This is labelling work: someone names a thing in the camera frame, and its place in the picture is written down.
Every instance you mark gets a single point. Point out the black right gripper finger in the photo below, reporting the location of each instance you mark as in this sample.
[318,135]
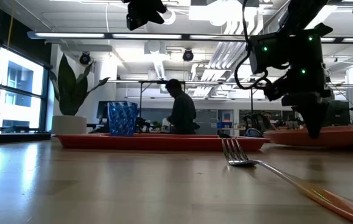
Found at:
[313,121]

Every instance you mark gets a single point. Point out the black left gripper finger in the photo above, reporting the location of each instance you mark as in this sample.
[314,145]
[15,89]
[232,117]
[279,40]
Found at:
[136,21]

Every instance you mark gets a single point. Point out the orange round plate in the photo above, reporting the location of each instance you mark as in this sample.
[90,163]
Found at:
[335,135]

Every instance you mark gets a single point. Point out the blue faceted plastic cup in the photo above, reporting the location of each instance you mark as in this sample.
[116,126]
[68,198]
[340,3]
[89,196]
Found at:
[122,118]

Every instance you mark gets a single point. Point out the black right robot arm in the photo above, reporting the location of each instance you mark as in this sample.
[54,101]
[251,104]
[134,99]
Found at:
[304,12]

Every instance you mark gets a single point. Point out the red plastic tray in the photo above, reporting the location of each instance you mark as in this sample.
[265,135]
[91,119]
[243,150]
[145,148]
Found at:
[157,142]

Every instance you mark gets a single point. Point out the black computer monitor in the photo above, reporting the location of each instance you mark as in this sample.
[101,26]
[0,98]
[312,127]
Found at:
[102,112]
[338,113]

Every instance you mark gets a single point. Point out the overhead light bar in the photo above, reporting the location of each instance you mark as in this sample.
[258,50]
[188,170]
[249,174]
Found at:
[163,36]

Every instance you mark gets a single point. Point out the background black robot station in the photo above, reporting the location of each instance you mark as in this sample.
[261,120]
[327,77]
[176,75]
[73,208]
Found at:
[257,119]

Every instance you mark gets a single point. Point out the round black ceiling speaker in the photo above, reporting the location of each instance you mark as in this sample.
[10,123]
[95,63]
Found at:
[85,58]
[188,55]

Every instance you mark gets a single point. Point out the dark chair back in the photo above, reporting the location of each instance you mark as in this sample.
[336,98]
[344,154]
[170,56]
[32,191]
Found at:
[253,133]

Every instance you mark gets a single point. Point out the blue storage bin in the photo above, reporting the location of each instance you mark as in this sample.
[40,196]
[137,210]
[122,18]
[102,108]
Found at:
[224,124]

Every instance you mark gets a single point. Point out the large green leafy plant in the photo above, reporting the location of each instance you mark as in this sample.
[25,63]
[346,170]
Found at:
[70,90]

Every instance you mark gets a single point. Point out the person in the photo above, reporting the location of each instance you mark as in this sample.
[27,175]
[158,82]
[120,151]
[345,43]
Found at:
[180,112]

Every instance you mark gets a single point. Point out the white plant pot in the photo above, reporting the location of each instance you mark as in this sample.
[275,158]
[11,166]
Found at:
[69,125]

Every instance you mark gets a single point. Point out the large window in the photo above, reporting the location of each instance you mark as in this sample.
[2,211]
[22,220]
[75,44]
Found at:
[17,90]

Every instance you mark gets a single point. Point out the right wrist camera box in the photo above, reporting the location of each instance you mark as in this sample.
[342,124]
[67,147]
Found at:
[271,54]

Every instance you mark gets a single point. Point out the black background rig frame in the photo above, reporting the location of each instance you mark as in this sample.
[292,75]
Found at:
[141,99]

